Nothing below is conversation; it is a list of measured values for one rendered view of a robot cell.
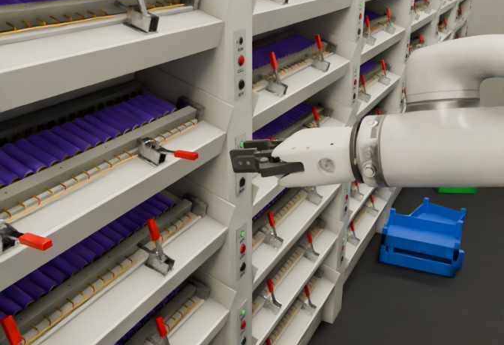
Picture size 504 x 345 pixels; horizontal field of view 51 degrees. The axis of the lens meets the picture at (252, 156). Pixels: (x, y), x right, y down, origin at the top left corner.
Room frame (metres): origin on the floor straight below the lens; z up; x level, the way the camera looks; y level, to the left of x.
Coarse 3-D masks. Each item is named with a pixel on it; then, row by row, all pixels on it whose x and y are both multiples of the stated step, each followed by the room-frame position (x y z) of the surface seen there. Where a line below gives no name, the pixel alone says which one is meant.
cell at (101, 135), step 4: (76, 120) 0.74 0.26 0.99; (80, 120) 0.74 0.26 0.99; (76, 124) 0.74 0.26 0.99; (80, 124) 0.74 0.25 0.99; (84, 124) 0.74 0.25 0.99; (88, 124) 0.74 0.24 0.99; (84, 128) 0.73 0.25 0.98; (88, 128) 0.73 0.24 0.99; (92, 128) 0.73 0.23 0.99; (96, 128) 0.73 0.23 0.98; (88, 132) 0.73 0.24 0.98; (92, 132) 0.72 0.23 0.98; (96, 132) 0.72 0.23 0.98; (100, 132) 0.72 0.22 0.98; (104, 132) 0.73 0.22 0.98; (96, 136) 0.72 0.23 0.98; (100, 136) 0.72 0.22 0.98; (104, 136) 0.72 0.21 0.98; (108, 136) 0.72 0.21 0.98; (104, 140) 0.71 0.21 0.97
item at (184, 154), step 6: (156, 144) 0.71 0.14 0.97; (156, 150) 0.71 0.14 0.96; (162, 150) 0.71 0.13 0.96; (168, 150) 0.71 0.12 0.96; (180, 150) 0.70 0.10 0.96; (174, 156) 0.70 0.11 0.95; (180, 156) 0.69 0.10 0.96; (186, 156) 0.69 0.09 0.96; (192, 156) 0.68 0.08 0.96; (198, 156) 0.69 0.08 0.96
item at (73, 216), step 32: (64, 96) 0.78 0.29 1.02; (160, 96) 0.93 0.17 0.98; (192, 96) 0.90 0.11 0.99; (192, 128) 0.85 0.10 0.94; (224, 128) 0.87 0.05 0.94; (128, 160) 0.70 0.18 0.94; (192, 160) 0.78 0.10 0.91; (96, 192) 0.61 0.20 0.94; (128, 192) 0.64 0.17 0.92; (32, 224) 0.53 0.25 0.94; (64, 224) 0.54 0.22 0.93; (96, 224) 0.59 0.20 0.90; (0, 256) 0.47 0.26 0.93; (32, 256) 0.50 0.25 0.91; (0, 288) 0.47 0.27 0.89
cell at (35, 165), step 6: (6, 144) 0.64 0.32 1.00; (12, 144) 0.64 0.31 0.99; (6, 150) 0.63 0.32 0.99; (12, 150) 0.63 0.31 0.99; (18, 150) 0.63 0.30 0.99; (12, 156) 0.62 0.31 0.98; (18, 156) 0.62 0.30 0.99; (24, 156) 0.62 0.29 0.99; (30, 156) 0.62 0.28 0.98; (24, 162) 0.61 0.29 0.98; (30, 162) 0.61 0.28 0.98; (36, 162) 0.61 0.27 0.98; (30, 168) 0.61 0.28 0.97; (36, 168) 0.61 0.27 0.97
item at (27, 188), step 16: (176, 112) 0.84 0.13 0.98; (192, 112) 0.86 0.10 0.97; (144, 128) 0.76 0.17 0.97; (160, 128) 0.78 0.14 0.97; (176, 128) 0.81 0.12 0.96; (112, 144) 0.69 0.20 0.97; (128, 144) 0.71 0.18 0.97; (64, 160) 0.63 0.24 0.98; (80, 160) 0.64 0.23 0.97; (96, 160) 0.66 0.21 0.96; (32, 176) 0.58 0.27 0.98; (48, 176) 0.59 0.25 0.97; (64, 176) 0.61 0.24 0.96; (96, 176) 0.63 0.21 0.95; (0, 192) 0.54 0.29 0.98; (16, 192) 0.54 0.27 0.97; (32, 192) 0.56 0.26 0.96; (64, 192) 0.59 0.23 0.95; (0, 208) 0.52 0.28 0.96; (32, 208) 0.54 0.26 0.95
